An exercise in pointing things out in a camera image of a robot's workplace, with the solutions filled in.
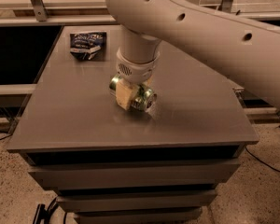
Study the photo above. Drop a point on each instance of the metal railing frame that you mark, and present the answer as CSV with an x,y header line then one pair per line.
x,y
37,13

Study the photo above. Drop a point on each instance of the blue crumpled chip bag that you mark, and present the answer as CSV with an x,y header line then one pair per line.
x,y
84,46

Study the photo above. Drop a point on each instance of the black device on floor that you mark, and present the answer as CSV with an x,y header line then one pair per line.
x,y
41,215

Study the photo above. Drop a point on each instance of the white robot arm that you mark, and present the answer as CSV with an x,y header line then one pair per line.
x,y
245,51

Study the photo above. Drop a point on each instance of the green soda can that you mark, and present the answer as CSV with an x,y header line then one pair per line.
x,y
144,99

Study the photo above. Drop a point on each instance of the grey drawer cabinet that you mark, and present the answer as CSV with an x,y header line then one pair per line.
x,y
108,165

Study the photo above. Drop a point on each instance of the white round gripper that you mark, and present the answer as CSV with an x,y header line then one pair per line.
x,y
136,71

